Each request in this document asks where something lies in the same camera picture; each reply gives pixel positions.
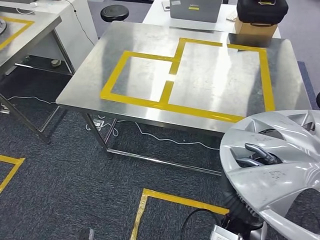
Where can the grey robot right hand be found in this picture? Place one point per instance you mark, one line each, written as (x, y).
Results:
(263, 155)

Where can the stainless steel workbench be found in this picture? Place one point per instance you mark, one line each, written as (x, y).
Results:
(212, 76)
(29, 36)

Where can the yellow floor tape outline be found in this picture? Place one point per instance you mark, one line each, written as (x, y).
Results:
(175, 198)
(12, 172)

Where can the cardboard box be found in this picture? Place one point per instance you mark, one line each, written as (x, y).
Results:
(255, 29)

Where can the black bag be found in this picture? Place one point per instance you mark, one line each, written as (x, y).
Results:
(263, 13)

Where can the beige phone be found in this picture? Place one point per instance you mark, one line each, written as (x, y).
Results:
(232, 16)

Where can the grey laptop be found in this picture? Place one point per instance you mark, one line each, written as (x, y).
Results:
(195, 11)

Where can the white phone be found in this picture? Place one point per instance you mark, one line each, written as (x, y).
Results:
(165, 5)

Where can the white floor socket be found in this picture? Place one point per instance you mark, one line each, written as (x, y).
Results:
(4, 110)
(98, 124)

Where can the white cabinet desk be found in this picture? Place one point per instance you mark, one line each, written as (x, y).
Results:
(75, 33)

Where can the tape roll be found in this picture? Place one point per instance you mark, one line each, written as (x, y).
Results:
(56, 63)

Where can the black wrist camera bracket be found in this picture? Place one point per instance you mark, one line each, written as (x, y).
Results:
(232, 225)

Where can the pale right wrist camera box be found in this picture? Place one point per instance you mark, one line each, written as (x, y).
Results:
(222, 234)

